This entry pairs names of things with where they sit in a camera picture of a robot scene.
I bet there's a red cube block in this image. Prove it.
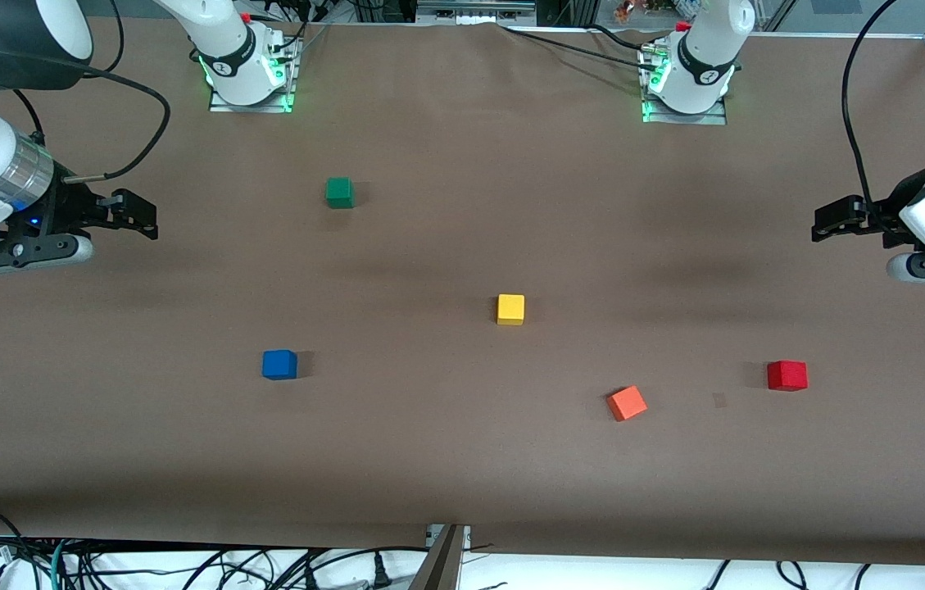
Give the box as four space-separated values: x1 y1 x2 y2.
767 360 809 392

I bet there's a blue cube block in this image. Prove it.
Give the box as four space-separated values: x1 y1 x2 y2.
262 350 298 381

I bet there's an orange cube block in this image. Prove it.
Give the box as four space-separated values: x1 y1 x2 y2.
606 385 649 422

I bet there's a brown table cover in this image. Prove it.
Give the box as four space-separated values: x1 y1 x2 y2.
0 16 925 568

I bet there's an aluminium profile bar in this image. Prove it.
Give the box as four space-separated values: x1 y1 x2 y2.
408 524 471 590

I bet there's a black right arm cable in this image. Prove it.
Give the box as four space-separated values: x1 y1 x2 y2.
0 0 173 183

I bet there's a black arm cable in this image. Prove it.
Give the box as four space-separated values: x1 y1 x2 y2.
0 0 173 183
841 0 902 235

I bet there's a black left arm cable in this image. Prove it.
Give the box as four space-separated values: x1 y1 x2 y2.
841 0 902 235

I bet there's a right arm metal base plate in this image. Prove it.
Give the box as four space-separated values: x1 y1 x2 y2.
207 36 298 114

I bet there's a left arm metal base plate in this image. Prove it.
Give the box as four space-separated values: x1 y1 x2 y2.
640 45 728 126

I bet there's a short black table cable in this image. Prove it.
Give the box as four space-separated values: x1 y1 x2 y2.
583 22 669 53

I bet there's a long black table cable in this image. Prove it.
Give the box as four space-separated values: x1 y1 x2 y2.
498 24 663 73

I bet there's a green cable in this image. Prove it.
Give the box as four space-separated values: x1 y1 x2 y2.
50 539 72 590

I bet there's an aluminium rail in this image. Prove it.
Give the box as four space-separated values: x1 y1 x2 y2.
415 0 538 24

